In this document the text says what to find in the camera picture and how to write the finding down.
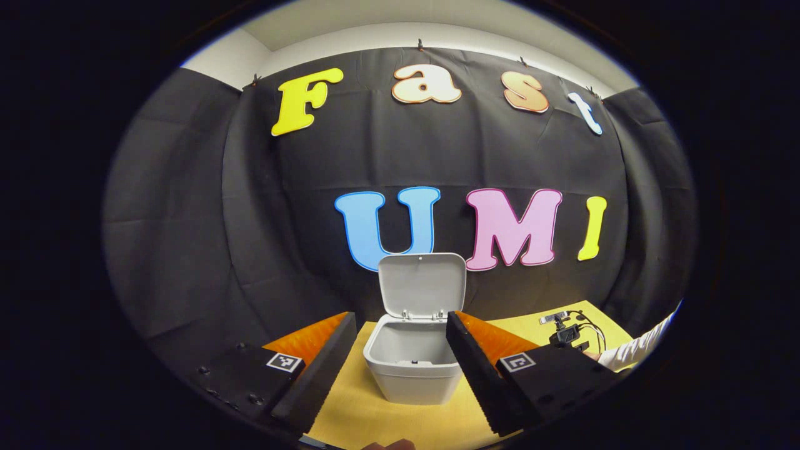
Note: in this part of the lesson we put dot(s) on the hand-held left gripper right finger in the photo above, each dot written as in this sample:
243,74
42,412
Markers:
478,375

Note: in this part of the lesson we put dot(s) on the black backdrop cloth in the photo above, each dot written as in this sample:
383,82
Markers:
312,162

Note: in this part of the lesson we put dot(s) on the white desktop garbage bin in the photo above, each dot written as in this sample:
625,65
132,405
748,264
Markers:
412,381

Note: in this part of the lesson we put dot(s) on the wooden desktop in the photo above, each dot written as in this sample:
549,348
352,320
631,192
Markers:
350,412

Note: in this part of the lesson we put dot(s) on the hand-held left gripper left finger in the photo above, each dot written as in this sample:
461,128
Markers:
319,375

